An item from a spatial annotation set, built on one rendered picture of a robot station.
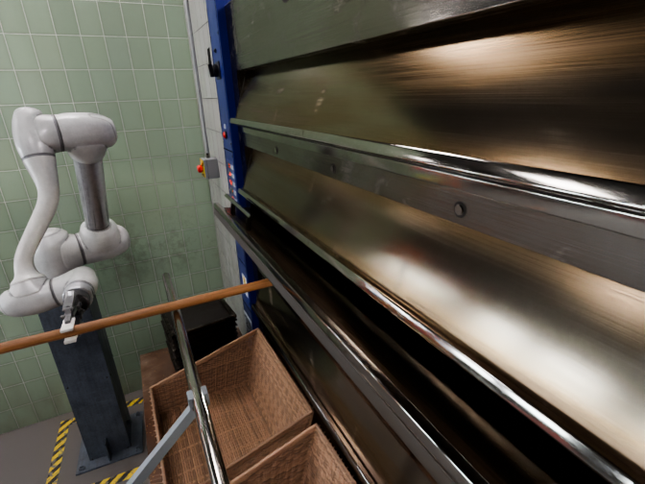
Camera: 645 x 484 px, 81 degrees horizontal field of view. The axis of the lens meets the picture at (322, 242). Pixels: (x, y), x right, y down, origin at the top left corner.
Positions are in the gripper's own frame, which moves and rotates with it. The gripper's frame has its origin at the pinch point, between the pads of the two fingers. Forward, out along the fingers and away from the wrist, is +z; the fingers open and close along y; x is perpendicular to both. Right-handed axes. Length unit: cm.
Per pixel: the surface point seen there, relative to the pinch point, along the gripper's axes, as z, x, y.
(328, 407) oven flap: 40, -64, 23
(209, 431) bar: 54, -30, 1
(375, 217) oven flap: 56, -67, -39
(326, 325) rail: 65, -52, -24
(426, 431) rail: 91, -52, -24
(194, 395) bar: 42, -29, 2
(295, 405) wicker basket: 18, -61, 40
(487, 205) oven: 83, -66, -48
